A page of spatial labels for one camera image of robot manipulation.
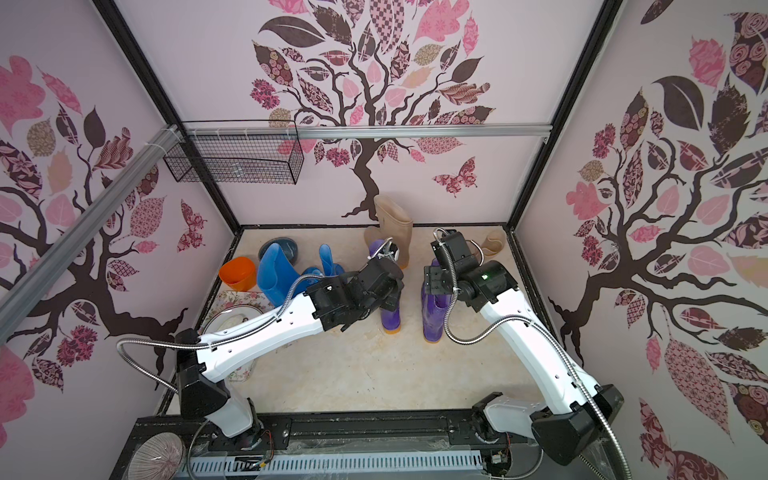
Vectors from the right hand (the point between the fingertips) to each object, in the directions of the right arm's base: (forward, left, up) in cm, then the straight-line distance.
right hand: (444, 273), depth 74 cm
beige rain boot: (+20, +12, -1) cm, 23 cm away
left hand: (-3, +14, -1) cm, 14 cm away
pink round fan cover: (-36, +70, -22) cm, 81 cm away
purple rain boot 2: (-10, +4, -1) cm, 10 cm away
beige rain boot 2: (+12, -16, -2) cm, 20 cm away
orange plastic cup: (+20, +69, -24) cm, 76 cm away
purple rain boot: (-5, +14, -15) cm, 21 cm away
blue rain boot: (+3, +30, 0) cm, 30 cm away
